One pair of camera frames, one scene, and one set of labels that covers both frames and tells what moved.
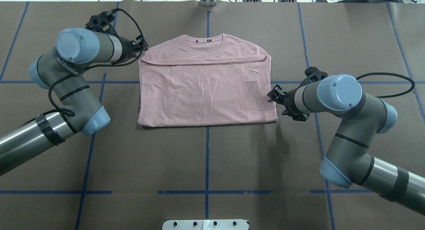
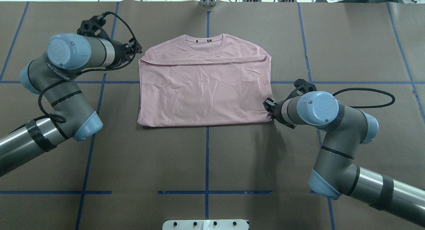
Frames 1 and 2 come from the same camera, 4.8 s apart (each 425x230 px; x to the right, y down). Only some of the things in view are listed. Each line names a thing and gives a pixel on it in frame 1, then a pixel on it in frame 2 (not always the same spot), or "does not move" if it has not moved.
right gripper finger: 276,91 -> 269,103
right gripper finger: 274,97 -> 271,114
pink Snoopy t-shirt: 205,79 does not move
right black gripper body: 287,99 -> 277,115
